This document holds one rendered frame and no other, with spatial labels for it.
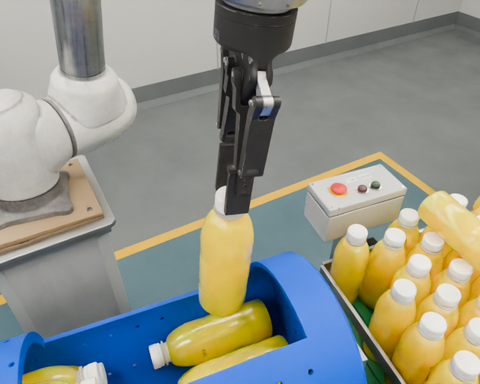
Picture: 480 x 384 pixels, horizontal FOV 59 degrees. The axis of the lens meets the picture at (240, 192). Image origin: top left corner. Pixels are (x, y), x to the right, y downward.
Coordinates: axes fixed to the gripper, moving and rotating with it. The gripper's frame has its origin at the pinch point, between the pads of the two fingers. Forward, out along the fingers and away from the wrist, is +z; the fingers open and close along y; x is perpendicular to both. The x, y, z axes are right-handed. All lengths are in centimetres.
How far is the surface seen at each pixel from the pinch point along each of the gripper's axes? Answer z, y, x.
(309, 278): 15.1, 4.9, 11.4
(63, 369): 28.9, 3.8, -22.9
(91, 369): 29.3, 4.3, -19.3
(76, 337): 32.2, -3.2, -21.7
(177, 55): 104, -288, 42
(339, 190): 25.0, -24.0, 33.1
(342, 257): 31.5, -10.6, 29.1
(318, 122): 126, -215, 138
